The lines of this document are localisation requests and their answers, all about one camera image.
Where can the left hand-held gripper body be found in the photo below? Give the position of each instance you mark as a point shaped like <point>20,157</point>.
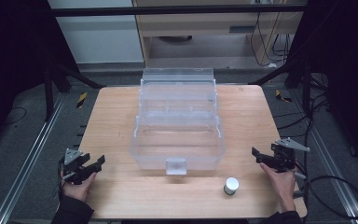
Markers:
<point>72,156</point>

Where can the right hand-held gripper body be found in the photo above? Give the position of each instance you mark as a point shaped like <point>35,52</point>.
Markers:
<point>284,155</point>

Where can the small white-lidded jar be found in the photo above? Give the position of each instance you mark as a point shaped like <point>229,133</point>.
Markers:
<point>231,185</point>

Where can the clear plastic storage box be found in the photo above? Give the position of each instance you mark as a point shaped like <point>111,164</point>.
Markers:
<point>177,137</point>

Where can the person's right hand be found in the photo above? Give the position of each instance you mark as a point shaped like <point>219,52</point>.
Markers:
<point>281,183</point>

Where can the person's left hand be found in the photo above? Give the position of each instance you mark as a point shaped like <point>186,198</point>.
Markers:
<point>78,188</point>

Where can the yellow black tape marker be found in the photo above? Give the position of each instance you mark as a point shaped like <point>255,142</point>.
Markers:
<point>81,100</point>
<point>281,96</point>

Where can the black metal stand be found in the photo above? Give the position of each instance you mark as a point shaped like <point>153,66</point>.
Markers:
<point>49,93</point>
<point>306,90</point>

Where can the black curtain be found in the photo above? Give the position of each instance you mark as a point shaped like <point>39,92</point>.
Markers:
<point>12,56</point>
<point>345,62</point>

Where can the white cabinet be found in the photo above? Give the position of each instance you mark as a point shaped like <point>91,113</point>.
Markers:
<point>99,37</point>

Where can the light wooden desk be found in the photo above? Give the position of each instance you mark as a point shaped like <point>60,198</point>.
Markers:
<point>199,28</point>

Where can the aluminium floor rail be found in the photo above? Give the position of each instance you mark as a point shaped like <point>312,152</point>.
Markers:
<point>332,155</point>
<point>34,149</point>

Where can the black horizontal frame bar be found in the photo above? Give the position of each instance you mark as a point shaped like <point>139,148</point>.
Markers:
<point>167,11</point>

